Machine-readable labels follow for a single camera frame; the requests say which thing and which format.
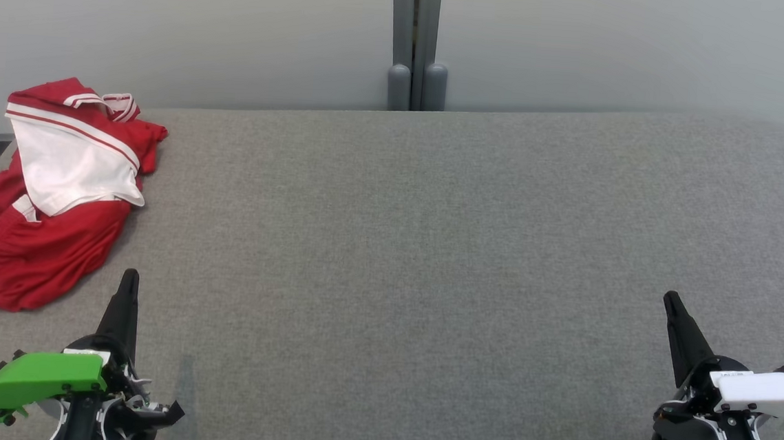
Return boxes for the red shorts with white stripe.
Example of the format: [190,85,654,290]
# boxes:
[0,151,136,320]

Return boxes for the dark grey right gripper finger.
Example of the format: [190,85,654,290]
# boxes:
[657,290,722,392]

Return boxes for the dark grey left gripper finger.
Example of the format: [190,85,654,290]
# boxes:
[94,266,142,365]

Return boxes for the grey double metal post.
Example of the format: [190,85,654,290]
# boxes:
[384,0,454,115]

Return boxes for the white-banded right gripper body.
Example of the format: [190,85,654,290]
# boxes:
[674,353,784,438]

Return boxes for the red and white shirt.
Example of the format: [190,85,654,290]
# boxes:
[0,72,171,225]

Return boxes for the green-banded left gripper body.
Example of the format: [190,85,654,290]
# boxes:
[0,327,150,436]

